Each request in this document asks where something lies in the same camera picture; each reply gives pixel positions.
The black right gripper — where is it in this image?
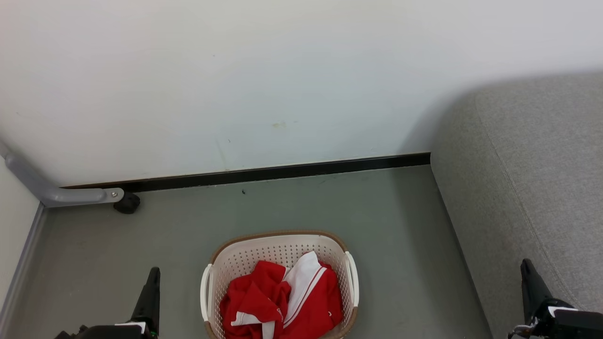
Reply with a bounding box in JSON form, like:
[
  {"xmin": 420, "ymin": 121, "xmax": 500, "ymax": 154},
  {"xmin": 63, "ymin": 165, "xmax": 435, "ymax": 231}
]
[{"xmin": 509, "ymin": 258, "xmax": 603, "ymax": 339}]

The grey metal frame leg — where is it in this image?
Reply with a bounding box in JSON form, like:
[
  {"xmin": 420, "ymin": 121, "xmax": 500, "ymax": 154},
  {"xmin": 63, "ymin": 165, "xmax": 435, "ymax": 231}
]
[{"xmin": 0, "ymin": 141, "xmax": 125, "ymax": 208}]

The white laundry basket brown rim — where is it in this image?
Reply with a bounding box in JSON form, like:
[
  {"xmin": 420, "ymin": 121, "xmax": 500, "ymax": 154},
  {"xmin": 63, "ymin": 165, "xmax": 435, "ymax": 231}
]
[{"xmin": 200, "ymin": 230, "xmax": 359, "ymax": 339}]

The red Bulls 23 jersey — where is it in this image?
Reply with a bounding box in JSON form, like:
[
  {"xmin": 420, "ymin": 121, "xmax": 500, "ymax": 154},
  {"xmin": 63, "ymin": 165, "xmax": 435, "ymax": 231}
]
[{"xmin": 220, "ymin": 260, "xmax": 293, "ymax": 339}]

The black baseboard strip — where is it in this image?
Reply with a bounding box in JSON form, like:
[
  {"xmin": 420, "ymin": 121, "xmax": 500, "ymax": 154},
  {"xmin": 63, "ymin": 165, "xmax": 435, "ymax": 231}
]
[{"xmin": 61, "ymin": 152, "xmax": 431, "ymax": 193}]

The black caster wheel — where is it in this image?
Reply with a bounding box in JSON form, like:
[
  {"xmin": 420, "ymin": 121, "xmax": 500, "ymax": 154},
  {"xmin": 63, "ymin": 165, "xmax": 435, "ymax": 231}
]
[{"xmin": 113, "ymin": 192, "xmax": 141, "ymax": 215}]

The grey fabric sofa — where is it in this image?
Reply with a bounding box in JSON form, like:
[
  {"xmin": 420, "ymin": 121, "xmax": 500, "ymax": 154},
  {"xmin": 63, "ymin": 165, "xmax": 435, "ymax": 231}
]
[{"xmin": 430, "ymin": 71, "xmax": 603, "ymax": 339}]

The grey partition floor rail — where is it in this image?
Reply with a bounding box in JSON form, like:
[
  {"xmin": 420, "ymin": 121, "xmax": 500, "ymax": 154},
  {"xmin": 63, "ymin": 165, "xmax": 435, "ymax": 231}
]
[{"xmin": 0, "ymin": 203, "xmax": 48, "ymax": 330}]

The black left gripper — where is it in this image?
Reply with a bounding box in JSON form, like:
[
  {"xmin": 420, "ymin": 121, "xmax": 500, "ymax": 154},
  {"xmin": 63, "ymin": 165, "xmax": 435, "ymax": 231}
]
[{"xmin": 54, "ymin": 267, "xmax": 161, "ymax": 339}]

